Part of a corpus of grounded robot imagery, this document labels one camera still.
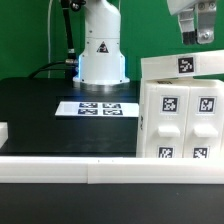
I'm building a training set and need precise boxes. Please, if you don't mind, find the white cabinet body box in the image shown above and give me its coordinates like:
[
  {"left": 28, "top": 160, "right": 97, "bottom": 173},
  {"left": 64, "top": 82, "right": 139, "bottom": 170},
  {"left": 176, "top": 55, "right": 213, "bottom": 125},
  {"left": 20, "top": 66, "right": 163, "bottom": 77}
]
[{"left": 135, "top": 78, "right": 224, "bottom": 159}]

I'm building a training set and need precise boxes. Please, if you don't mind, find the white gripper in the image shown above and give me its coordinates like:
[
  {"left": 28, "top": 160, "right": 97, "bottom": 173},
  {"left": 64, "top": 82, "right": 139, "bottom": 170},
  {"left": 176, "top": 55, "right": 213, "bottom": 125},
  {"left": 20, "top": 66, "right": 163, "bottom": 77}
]
[{"left": 167, "top": 0, "right": 217, "bottom": 45}]

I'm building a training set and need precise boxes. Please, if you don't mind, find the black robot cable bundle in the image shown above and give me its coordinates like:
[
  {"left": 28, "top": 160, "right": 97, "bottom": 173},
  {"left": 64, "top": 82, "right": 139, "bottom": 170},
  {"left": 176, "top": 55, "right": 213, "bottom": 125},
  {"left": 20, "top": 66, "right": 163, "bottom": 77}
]
[{"left": 27, "top": 0, "right": 86, "bottom": 80}]

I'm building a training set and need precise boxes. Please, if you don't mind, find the white thin cable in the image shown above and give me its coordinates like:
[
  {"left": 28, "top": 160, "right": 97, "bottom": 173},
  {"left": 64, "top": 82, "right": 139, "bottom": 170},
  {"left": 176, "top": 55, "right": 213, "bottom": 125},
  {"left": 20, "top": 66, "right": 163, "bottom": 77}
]
[{"left": 47, "top": 0, "right": 55, "bottom": 79}]

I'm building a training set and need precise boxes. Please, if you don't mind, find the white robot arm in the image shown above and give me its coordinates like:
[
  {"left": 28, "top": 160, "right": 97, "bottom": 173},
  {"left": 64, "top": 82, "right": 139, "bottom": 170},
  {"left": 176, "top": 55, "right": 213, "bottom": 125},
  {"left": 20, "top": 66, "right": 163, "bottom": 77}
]
[{"left": 59, "top": 0, "right": 217, "bottom": 90}]

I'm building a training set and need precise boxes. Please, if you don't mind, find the white cabinet top block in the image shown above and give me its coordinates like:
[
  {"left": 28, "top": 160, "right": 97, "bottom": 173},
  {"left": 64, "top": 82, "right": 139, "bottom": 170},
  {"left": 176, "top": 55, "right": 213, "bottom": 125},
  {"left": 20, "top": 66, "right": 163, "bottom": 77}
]
[{"left": 141, "top": 50, "right": 224, "bottom": 80}]

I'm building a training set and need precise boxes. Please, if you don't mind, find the white U-shaped border fence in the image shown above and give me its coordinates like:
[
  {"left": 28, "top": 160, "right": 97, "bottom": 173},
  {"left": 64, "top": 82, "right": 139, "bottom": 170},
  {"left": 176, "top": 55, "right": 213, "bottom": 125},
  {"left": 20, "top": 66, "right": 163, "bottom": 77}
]
[{"left": 0, "top": 121, "right": 224, "bottom": 185}]

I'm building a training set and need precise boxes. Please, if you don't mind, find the white cabinet door panel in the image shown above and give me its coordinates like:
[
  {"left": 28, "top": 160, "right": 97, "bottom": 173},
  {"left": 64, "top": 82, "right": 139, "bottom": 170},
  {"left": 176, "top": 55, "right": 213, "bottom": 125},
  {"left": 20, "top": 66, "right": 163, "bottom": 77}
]
[{"left": 145, "top": 84, "right": 189, "bottom": 158}]

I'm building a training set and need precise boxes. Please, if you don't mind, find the white marker base sheet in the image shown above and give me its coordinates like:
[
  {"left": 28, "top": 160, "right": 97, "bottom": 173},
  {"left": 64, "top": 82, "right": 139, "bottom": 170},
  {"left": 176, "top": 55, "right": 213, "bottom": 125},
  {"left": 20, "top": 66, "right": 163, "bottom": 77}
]
[{"left": 55, "top": 101, "right": 139, "bottom": 118}]

